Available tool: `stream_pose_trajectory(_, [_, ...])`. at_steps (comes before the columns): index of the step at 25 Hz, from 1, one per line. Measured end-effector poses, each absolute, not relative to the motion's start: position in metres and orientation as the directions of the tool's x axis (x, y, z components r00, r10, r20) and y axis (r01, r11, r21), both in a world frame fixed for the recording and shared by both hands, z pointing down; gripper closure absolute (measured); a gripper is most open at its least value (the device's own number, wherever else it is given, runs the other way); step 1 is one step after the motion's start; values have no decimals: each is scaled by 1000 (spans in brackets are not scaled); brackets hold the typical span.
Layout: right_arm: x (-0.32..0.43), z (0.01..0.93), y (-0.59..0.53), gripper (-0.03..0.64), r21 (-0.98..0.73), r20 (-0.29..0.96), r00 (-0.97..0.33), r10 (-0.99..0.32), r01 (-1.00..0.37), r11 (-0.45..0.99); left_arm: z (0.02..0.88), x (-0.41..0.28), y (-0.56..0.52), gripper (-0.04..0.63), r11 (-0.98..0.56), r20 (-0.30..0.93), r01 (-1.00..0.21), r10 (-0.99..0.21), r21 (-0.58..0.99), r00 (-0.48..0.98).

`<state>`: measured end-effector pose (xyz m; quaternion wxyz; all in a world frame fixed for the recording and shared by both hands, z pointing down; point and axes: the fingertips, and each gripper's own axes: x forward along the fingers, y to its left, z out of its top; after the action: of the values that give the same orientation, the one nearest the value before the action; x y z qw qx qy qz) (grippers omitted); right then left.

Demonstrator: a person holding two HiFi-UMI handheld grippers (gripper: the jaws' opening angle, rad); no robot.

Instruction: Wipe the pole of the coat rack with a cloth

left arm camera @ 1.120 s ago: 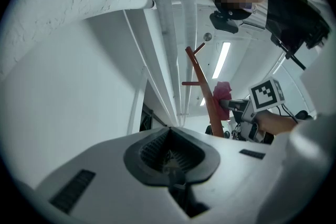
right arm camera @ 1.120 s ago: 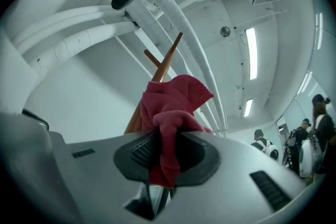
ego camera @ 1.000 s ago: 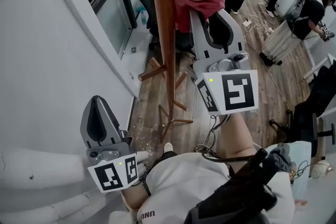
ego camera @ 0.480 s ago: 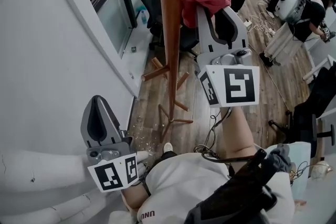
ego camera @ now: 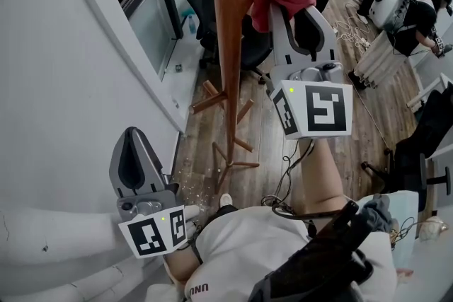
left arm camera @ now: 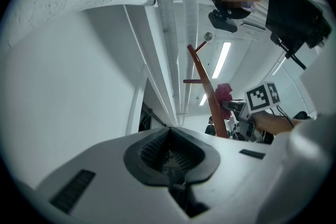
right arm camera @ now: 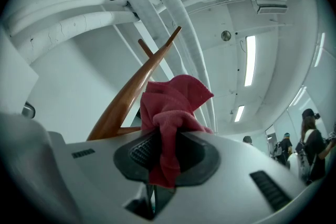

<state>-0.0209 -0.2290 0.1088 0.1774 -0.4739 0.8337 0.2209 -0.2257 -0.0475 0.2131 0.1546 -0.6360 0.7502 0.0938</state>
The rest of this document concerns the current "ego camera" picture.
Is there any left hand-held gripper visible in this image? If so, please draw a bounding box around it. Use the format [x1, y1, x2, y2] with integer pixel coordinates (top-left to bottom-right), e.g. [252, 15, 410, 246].
[108, 127, 189, 260]

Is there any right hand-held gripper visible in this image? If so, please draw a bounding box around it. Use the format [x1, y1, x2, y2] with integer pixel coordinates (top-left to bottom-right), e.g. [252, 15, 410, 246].
[269, 3, 354, 141]

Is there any brown wooden coat rack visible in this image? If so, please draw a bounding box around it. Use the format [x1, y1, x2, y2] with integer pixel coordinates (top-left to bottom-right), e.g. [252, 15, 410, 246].
[190, 0, 261, 196]

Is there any person's right forearm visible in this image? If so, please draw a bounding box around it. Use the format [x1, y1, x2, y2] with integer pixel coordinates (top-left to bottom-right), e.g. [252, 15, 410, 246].
[299, 137, 350, 216]

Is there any person's left forearm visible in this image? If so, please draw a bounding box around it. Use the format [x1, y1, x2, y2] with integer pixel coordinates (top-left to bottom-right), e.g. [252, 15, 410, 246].
[164, 248, 201, 290]

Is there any grey crumpled cloth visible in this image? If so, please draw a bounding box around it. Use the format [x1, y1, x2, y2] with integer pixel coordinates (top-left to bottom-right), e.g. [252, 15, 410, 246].
[363, 193, 398, 235]

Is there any white round robot shell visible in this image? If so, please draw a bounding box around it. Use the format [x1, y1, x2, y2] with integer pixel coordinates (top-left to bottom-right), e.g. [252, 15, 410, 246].
[367, 0, 405, 29]

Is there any clear plastic water bottle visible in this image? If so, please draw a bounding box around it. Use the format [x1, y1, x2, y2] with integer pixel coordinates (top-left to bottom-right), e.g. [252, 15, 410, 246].
[181, 10, 197, 35]

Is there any white padded pipe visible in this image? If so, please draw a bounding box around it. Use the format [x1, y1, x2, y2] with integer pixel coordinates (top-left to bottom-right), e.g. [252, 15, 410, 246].
[0, 264, 151, 302]

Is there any person's white shirt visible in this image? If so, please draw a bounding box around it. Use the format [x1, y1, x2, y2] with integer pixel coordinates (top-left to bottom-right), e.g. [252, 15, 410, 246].
[147, 189, 398, 302]

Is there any black armrest office chair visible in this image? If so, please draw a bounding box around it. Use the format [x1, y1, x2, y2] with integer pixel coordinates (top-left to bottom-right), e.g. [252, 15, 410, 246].
[360, 81, 453, 214]

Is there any glass door cabinet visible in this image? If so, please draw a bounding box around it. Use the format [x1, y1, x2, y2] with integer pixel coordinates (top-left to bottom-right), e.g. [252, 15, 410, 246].
[108, 0, 185, 83]

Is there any white floor cable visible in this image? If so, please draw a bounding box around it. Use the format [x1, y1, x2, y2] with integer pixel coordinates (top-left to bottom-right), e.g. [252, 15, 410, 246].
[333, 14, 373, 51]

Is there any white folded frame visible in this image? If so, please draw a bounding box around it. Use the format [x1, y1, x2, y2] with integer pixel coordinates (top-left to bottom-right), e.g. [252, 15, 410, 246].
[355, 30, 412, 90]

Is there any white desk frame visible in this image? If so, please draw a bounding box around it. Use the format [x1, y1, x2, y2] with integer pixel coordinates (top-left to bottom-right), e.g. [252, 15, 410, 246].
[406, 72, 453, 111]

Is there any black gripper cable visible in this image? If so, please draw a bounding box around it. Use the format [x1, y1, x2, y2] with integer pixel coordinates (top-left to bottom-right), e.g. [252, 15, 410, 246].
[260, 138, 319, 223]

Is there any black shoulder strap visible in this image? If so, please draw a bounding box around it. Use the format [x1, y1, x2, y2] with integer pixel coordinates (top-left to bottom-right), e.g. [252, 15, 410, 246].
[246, 200, 374, 302]

